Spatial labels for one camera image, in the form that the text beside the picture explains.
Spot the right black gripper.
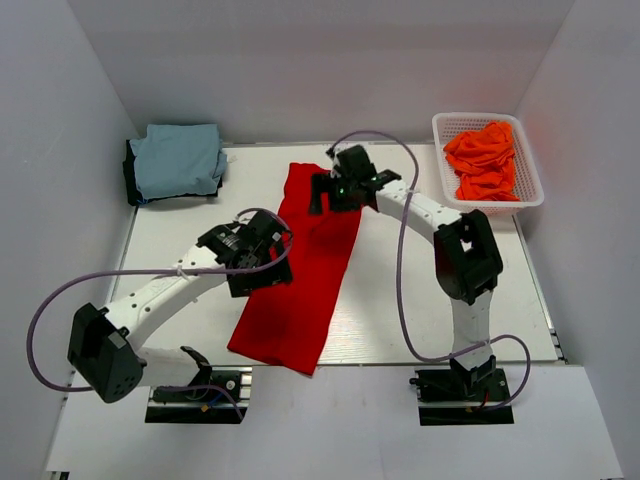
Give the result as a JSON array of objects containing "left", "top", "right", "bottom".
[{"left": 309, "top": 172, "right": 363, "bottom": 217}]

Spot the red t shirt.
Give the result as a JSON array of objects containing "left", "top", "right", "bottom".
[{"left": 227, "top": 163, "right": 361, "bottom": 376}]

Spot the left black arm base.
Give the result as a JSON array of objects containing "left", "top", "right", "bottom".
[{"left": 145, "top": 366, "right": 253, "bottom": 425}]

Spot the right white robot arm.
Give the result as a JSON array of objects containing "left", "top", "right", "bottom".
[{"left": 309, "top": 145, "right": 503, "bottom": 399}]

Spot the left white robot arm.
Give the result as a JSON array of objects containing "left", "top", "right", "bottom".
[{"left": 68, "top": 230, "right": 292, "bottom": 404}]

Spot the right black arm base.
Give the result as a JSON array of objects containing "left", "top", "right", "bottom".
[{"left": 409, "top": 368, "right": 514, "bottom": 426}]

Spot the folded light blue t shirt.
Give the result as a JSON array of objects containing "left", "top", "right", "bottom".
[{"left": 131, "top": 124, "right": 226, "bottom": 199}]

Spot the white plastic basket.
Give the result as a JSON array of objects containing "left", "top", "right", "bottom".
[{"left": 432, "top": 112, "right": 544, "bottom": 215}]

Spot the orange t shirt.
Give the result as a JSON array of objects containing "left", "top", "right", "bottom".
[{"left": 443, "top": 121, "right": 520, "bottom": 202}]

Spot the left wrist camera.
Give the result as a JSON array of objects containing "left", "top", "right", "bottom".
[{"left": 196, "top": 211, "right": 289, "bottom": 265}]

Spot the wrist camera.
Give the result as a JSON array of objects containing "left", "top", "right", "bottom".
[
  {"left": 370, "top": 169, "right": 402, "bottom": 191},
  {"left": 196, "top": 211, "right": 289, "bottom": 265}
]

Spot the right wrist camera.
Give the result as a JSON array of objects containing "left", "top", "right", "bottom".
[{"left": 370, "top": 169, "right": 402, "bottom": 191}]

